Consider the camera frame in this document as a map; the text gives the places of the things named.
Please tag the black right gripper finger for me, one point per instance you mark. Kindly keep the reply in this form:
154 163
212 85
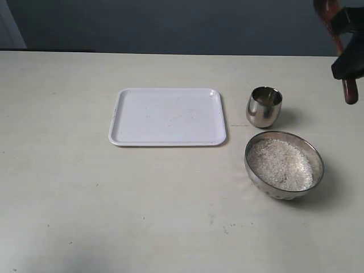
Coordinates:
350 63
348 19

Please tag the dark red wooden spoon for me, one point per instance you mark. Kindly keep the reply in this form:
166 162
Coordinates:
326 10

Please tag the small steel cup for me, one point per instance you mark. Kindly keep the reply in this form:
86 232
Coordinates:
264 106

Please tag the steel bowl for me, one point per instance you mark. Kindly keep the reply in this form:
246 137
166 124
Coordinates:
305 147

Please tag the white rice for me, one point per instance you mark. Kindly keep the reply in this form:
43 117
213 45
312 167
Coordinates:
280 165

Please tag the white plastic tray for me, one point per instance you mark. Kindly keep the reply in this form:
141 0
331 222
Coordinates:
168 117

